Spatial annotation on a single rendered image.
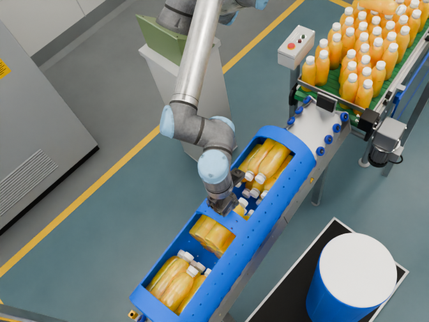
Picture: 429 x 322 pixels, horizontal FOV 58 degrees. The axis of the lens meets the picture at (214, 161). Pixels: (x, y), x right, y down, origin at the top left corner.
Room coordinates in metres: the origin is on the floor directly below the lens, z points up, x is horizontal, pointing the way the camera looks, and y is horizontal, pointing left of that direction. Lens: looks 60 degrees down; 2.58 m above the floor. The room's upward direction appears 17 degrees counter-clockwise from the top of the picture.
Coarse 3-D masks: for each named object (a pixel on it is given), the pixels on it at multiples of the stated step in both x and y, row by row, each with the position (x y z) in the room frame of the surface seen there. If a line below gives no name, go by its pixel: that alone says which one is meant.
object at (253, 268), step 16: (304, 112) 1.07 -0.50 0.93; (320, 112) 1.04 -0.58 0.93; (336, 112) 1.01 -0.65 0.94; (288, 128) 1.01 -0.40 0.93; (304, 128) 0.98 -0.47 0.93; (320, 128) 0.96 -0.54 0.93; (320, 144) 0.87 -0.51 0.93; (336, 144) 0.87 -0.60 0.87; (304, 192) 0.69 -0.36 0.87; (272, 240) 0.51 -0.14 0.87; (240, 288) 0.36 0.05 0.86; (224, 304) 0.31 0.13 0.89
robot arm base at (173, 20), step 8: (168, 8) 1.62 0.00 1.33; (160, 16) 1.62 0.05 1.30; (168, 16) 1.59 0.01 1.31; (176, 16) 1.57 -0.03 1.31; (184, 16) 1.57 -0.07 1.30; (192, 16) 1.59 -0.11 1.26; (160, 24) 1.58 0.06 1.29; (168, 24) 1.55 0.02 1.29; (176, 24) 1.55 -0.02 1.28; (184, 24) 1.55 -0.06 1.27; (176, 32) 1.53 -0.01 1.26; (184, 32) 1.53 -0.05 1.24
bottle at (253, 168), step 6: (264, 144) 0.83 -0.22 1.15; (270, 144) 0.82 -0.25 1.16; (258, 150) 0.82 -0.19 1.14; (264, 150) 0.80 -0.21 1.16; (258, 156) 0.79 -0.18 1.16; (264, 156) 0.78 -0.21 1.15; (252, 162) 0.77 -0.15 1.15; (258, 162) 0.76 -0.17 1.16; (252, 168) 0.74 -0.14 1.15; (258, 168) 0.74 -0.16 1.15; (252, 174) 0.72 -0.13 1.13
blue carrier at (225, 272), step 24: (288, 144) 0.76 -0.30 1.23; (288, 168) 0.67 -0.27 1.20; (312, 168) 0.69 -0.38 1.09; (240, 192) 0.73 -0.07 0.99; (288, 192) 0.59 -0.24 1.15; (192, 216) 0.62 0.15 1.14; (216, 216) 0.55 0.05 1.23; (240, 216) 0.53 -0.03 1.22; (264, 216) 0.52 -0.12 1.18; (192, 240) 0.57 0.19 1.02; (240, 240) 0.45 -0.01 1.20; (216, 264) 0.39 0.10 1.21; (240, 264) 0.38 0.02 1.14; (144, 288) 0.38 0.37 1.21; (216, 288) 0.32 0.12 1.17; (144, 312) 0.30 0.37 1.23; (168, 312) 0.27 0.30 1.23; (192, 312) 0.26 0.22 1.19
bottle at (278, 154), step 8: (280, 144) 0.78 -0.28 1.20; (272, 152) 0.76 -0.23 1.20; (280, 152) 0.75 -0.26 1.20; (288, 152) 0.75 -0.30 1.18; (264, 160) 0.74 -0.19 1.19; (272, 160) 0.72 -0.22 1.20; (280, 160) 0.72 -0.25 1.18; (264, 168) 0.70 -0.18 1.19; (272, 168) 0.70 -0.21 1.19; (264, 176) 0.68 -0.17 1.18
